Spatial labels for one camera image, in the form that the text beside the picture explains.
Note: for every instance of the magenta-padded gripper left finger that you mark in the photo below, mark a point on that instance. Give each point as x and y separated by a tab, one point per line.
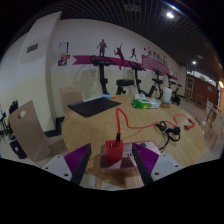
56	166

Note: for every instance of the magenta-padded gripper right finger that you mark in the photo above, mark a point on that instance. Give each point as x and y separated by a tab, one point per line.
165	165

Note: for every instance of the pink power strip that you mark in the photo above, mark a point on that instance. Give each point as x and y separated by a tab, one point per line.
128	160

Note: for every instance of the black bag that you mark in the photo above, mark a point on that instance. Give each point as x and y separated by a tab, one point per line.
17	148

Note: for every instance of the light wooden chair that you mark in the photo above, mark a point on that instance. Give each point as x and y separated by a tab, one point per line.
28	133
70	98

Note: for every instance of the round wooden coaster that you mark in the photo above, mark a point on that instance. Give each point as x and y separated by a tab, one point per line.
165	104

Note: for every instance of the green wet wipes pack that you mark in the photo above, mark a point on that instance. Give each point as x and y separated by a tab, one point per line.
145	103

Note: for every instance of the black mouse pad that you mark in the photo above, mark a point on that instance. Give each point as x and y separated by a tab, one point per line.
93	106

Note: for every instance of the white paper cup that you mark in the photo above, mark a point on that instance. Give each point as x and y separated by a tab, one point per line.
167	94

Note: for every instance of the white tissue box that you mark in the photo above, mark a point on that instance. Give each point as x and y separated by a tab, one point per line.
140	96

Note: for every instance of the blue orange marker pen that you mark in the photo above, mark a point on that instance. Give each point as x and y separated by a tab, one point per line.
112	97

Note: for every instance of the black exercise bikes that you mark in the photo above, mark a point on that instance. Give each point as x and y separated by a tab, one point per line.
103	80

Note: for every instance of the ceiling lights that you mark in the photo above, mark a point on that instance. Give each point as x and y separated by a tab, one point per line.
170	15

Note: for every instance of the wall posters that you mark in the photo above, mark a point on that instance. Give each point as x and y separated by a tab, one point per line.
63	47

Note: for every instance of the grey wall vent plate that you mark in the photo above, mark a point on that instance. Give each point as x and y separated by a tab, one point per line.
32	48

